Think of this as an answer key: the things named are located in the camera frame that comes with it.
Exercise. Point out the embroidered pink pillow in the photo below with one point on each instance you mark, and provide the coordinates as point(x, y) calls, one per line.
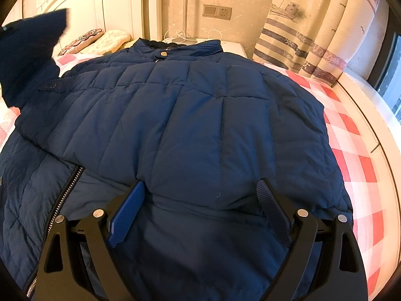
point(82, 41)

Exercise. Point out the white nightstand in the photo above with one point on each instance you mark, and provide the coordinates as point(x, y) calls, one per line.
point(233, 47)

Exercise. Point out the white floor lamp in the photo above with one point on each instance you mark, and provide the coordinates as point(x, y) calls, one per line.
point(186, 6)

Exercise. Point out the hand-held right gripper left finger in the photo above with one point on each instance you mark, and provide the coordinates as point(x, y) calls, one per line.
point(127, 213)

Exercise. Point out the white wooden headboard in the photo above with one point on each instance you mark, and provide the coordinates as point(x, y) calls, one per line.
point(94, 3)

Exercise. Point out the grey wall socket panel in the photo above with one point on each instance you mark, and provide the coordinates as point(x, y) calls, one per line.
point(217, 12)

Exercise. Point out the red checked bedsheet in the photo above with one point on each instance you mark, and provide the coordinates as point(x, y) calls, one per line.
point(347, 150)

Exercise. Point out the cream textured pillow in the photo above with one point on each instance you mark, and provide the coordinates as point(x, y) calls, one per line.
point(110, 40)

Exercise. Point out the printed nautical curtain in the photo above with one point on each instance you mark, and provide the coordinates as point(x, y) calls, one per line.
point(325, 28)

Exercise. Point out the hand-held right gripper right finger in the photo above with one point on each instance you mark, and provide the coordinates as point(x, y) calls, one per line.
point(272, 210)

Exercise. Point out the dark framed window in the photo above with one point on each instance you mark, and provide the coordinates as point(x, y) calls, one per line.
point(388, 81)

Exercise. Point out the navy quilted jacket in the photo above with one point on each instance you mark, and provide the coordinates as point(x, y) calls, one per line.
point(188, 125)

